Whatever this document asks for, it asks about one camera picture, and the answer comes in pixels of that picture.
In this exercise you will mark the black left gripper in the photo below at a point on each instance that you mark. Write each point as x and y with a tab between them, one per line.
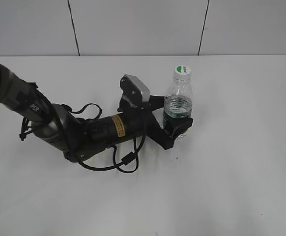
152	129

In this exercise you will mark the clear cestbon water bottle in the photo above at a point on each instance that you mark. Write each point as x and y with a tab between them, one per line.
178	103

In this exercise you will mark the white green bottle cap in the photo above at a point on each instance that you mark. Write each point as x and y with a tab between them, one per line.
182	72

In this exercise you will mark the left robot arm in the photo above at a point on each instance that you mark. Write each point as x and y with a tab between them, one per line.
79	139

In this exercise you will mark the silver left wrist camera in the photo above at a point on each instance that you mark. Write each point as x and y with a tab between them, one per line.
134	89

